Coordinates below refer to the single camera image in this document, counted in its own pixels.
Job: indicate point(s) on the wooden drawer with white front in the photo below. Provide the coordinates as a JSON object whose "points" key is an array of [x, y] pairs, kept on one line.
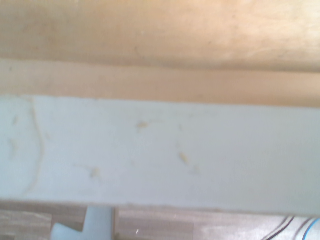
{"points": [[160, 150]]}

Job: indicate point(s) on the white plastic piece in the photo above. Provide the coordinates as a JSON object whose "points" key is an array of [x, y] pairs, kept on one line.
{"points": [[97, 222]]}

